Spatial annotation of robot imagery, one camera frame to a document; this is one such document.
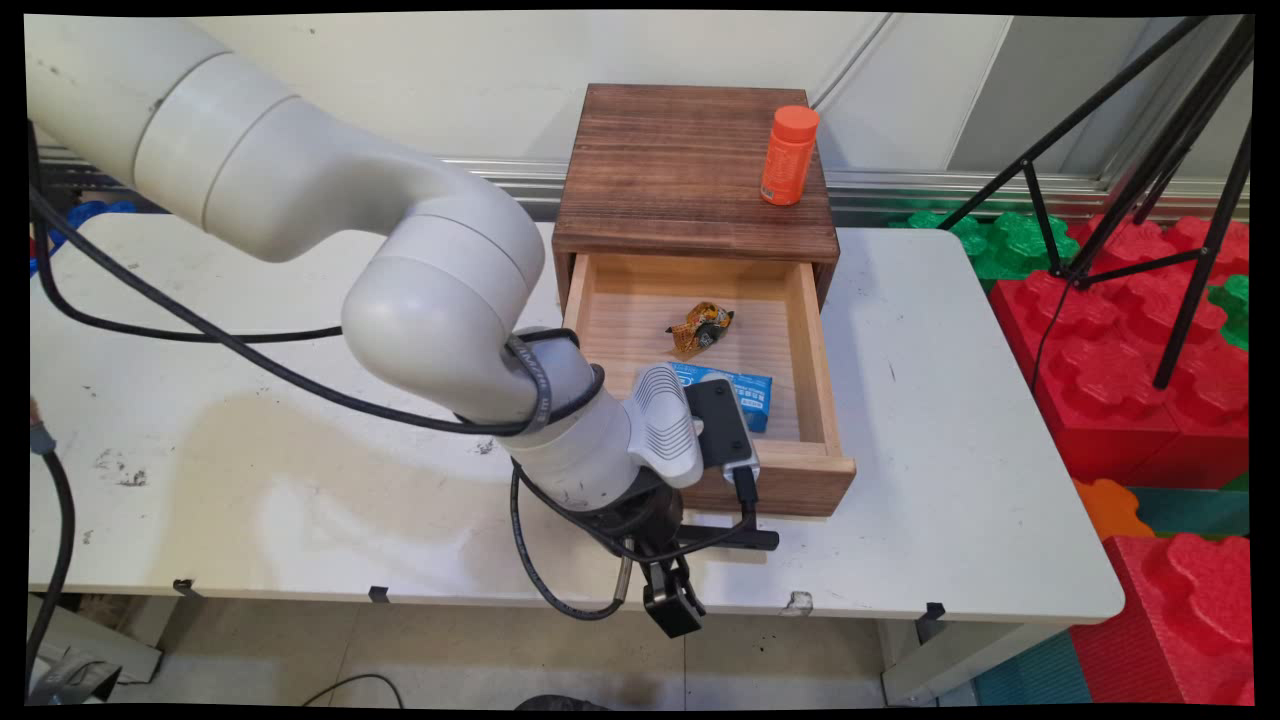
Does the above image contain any wooden drawer with black handle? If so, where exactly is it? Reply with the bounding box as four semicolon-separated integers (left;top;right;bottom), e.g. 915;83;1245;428
560;252;859;554

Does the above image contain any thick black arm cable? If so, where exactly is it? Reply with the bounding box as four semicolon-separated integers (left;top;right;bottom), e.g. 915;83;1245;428
26;120;608;439

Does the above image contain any orange foam puzzle piece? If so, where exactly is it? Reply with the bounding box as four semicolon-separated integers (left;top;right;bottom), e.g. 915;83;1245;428
1073;478;1157;543

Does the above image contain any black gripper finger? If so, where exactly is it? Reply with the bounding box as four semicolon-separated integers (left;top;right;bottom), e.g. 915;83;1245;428
642;558;703;640
672;556;709;615

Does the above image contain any black cable with grey plug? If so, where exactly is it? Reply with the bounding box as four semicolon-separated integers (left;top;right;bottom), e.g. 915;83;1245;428
26;398;78;691

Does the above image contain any grey table leg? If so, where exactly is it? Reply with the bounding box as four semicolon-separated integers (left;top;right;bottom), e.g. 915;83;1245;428
26;593;163;685
878;618;1066;707

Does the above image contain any thin black floor cable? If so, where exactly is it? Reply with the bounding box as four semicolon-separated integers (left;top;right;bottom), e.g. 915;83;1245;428
300;671;407;709

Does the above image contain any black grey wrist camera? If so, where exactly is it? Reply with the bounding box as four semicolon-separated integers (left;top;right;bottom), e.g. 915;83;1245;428
684;378;763;507

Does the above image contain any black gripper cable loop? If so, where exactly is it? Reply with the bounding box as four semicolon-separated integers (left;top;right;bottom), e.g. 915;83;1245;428
508;464;635;623

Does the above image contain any small blue cardboard box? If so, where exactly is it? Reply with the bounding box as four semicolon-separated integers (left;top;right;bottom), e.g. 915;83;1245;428
667;361;775;434

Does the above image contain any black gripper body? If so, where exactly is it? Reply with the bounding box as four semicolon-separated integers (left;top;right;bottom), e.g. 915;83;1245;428
590;480;693;568

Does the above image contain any green foam building block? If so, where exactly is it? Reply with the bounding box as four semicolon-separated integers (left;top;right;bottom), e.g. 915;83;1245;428
888;208;1083;293
1205;274;1251;353

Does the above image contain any black tripod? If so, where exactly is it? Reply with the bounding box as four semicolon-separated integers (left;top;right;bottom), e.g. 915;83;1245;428
935;14;1256;392

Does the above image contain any black camera cable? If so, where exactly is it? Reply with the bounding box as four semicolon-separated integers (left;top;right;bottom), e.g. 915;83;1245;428
604;466;761;567

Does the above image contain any metal wall rail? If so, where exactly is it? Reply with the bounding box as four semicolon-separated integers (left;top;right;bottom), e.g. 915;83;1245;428
28;145;1251;227

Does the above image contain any gold candy wrapper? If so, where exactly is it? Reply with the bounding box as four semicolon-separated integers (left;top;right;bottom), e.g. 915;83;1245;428
664;301;737;360

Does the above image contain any orange plastic bottle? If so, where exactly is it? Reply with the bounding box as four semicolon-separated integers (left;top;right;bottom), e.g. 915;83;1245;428
760;105;822;208

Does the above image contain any red foam building block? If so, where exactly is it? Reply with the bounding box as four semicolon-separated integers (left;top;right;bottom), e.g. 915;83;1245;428
1068;533;1255;707
988;214;1251;491

